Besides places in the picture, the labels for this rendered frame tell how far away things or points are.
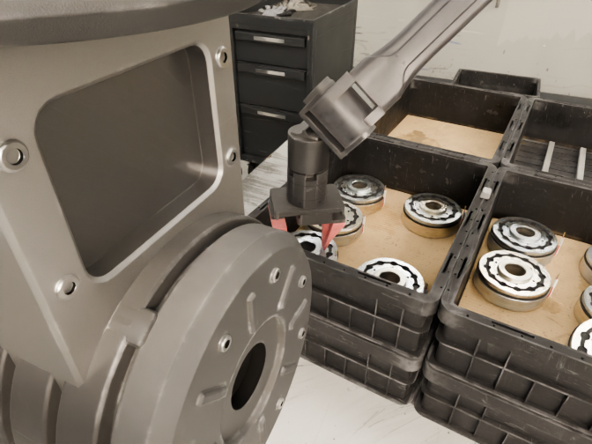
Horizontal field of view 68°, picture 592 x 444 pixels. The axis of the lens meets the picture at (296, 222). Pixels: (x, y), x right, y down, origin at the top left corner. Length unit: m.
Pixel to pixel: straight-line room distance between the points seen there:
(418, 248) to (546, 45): 3.35
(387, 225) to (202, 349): 0.69
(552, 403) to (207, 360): 0.52
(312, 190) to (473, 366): 0.30
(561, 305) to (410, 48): 0.44
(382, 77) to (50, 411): 0.46
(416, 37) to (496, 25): 3.47
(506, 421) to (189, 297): 0.57
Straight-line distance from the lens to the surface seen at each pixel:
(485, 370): 0.62
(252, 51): 2.29
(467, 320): 0.55
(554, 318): 0.75
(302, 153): 0.58
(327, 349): 0.70
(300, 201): 0.62
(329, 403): 0.72
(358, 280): 0.57
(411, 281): 0.68
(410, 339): 0.62
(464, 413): 0.70
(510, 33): 4.02
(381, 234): 0.81
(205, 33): 0.18
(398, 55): 0.55
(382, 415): 0.72
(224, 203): 0.21
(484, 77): 2.63
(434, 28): 0.55
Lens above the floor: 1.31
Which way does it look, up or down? 36 degrees down
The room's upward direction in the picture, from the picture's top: straight up
